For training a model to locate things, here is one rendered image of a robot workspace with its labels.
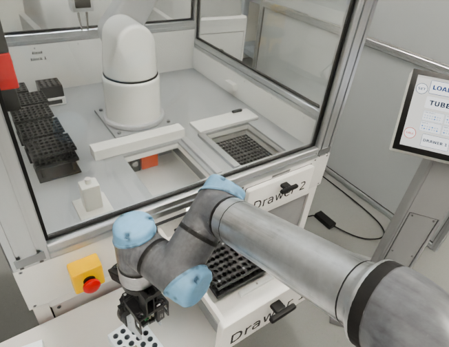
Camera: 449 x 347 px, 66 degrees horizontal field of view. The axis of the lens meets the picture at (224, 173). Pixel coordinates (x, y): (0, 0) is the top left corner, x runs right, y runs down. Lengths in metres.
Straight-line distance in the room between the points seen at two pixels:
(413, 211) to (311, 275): 1.35
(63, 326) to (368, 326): 0.79
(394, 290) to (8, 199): 0.66
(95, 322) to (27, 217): 0.34
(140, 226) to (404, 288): 0.42
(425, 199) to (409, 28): 1.07
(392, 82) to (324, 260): 2.09
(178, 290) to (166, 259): 0.05
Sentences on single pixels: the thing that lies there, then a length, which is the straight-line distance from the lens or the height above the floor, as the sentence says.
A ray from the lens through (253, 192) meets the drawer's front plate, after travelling 1.09.
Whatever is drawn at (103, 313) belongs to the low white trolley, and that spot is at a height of 0.76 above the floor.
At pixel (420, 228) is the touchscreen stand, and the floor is 0.54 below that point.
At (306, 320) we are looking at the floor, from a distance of 1.95.
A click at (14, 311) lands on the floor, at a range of 2.06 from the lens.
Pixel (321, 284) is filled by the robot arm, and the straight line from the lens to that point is 0.41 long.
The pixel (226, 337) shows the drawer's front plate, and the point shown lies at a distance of 0.83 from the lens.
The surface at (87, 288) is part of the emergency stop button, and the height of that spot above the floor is 0.88.
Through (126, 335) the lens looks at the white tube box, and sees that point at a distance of 0.94.
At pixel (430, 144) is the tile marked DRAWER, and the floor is 1.00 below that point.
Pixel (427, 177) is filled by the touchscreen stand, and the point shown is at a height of 0.81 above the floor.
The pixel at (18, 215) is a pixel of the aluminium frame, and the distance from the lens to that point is 0.80.
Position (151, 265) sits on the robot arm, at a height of 1.13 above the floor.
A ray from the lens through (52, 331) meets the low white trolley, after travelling 1.02.
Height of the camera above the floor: 1.61
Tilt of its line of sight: 37 degrees down
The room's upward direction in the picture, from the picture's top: 6 degrees clockwise
